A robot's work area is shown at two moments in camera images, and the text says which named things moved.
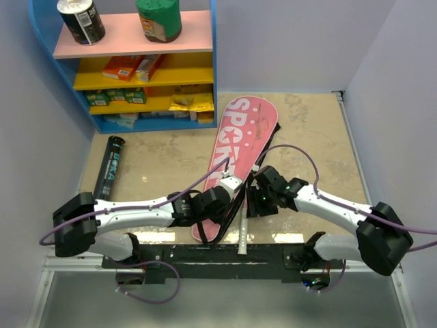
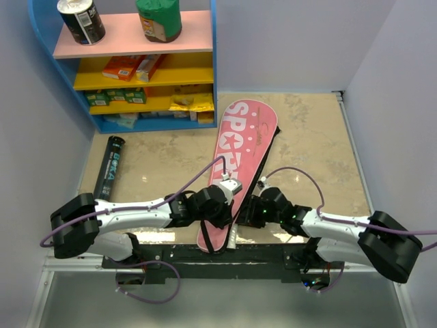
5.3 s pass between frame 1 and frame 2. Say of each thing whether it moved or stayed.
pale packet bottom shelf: stayed
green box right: stayed
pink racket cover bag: moved
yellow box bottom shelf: stayed
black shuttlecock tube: stayed
